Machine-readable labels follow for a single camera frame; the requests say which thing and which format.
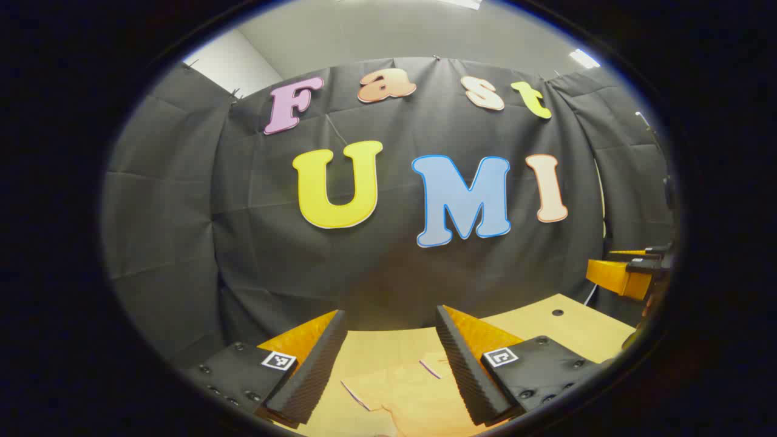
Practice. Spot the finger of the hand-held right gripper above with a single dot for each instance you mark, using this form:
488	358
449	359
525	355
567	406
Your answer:
616	276
658	249

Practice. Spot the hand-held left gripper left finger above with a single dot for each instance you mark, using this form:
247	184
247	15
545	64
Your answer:
315	370

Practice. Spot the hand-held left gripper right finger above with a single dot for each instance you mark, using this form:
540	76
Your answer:
464	370

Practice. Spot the orange T-shirt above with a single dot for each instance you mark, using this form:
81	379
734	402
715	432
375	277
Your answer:
407	394

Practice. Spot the black backdrop cloth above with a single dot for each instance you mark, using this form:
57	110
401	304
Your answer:
376	267

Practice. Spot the ceiling light panel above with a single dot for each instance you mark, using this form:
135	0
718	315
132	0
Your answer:
584	58
462	3

